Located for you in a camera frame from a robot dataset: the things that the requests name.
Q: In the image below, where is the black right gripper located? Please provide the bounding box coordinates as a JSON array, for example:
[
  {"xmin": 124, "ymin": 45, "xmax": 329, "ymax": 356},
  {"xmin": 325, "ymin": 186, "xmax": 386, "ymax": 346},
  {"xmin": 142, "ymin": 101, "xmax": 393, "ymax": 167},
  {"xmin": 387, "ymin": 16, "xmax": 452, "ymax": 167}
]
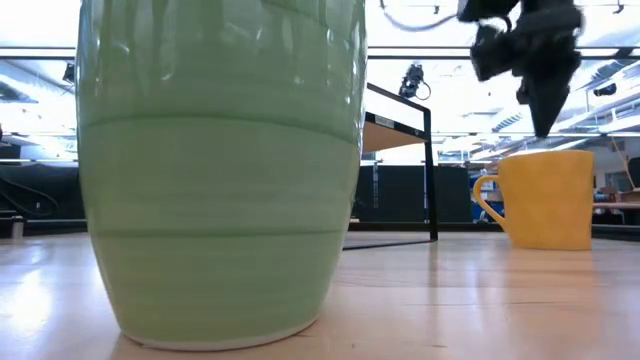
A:
[{"xmin": 514, "ymin": 0, "xmax": 585, "ymax": 139}]

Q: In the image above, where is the yellow mug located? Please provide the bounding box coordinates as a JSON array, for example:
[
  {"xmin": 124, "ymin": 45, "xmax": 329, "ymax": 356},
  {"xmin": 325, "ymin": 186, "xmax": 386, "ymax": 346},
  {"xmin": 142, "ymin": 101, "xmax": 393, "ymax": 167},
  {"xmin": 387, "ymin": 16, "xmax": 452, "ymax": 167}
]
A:
[{"xmin": 472, "ymin": 149, "xmax": 596, "ymax": 251}]

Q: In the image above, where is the black overhead beam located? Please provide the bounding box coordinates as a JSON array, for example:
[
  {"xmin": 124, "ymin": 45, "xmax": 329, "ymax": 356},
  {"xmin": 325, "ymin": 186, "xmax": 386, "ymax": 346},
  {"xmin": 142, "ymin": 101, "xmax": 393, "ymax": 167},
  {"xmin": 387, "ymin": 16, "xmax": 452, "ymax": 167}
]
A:
[{"xmin": 0, "ymin": 46, "xmax": 640, "ymax": 61}]

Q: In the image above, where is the black partition panel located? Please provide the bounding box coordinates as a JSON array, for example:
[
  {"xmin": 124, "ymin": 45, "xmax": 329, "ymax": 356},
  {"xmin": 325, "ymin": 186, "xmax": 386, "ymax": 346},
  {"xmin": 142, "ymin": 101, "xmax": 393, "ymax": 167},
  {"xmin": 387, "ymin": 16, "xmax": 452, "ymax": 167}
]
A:
[
  {"xmin": 0, "ymin": 162, "xmax": 87, "ymax": 221},
  {"xmin": 352, "ymin": 164, "xmax": 474, "ymax": 224}
]

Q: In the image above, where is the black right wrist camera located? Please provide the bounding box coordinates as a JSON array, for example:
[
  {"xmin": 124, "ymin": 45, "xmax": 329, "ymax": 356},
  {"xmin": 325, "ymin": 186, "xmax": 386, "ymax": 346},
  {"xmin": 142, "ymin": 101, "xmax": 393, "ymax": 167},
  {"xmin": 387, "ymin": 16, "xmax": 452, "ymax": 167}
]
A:
[{"xmin": 469, "ymin": 23, "xmax": 521, "ymax": 82}]

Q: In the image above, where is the black camera on stand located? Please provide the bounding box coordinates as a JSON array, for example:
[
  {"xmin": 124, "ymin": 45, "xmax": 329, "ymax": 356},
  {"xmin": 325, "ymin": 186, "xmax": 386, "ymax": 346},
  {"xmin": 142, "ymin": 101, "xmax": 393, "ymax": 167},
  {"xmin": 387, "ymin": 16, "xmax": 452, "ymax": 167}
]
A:
[{"xmin": 398, "ymin": 63, "xmax": 432, "ymax": 101}]

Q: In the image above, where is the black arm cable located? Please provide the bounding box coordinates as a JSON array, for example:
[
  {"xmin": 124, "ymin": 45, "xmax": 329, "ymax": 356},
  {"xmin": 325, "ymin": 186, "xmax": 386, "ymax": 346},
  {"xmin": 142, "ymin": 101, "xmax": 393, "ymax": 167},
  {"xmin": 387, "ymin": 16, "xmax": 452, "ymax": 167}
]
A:
[{"xmin": 379, "ymin": 0, "xmax": 464, "ymax": 32}]

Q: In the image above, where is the wooden shelf black frame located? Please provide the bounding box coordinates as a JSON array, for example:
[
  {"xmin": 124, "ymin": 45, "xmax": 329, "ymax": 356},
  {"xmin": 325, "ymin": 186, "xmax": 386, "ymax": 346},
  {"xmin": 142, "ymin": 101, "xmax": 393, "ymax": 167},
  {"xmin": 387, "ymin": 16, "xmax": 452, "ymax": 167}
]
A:
[{"xmin": 343, "ymin": 82, "xmax": 440, "ymax": 251}]

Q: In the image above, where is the black table frame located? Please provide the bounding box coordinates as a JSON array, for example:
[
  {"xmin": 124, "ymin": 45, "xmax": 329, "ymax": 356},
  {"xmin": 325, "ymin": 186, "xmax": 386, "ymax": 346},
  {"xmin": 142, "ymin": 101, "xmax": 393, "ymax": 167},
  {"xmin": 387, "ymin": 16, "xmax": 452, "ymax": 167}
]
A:
[{"xmin": 0, "ymin": 214, "xmax": 640, "ymax": 242}]

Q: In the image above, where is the green mug white handle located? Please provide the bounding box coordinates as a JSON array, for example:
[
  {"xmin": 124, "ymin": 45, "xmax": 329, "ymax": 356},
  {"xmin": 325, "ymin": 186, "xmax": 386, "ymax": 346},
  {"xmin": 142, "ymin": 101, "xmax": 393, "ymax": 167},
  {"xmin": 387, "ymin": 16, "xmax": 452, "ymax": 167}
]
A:
[{"xmin": 75, "ymin": 0, "xmax": 368, "ymax": 351}]

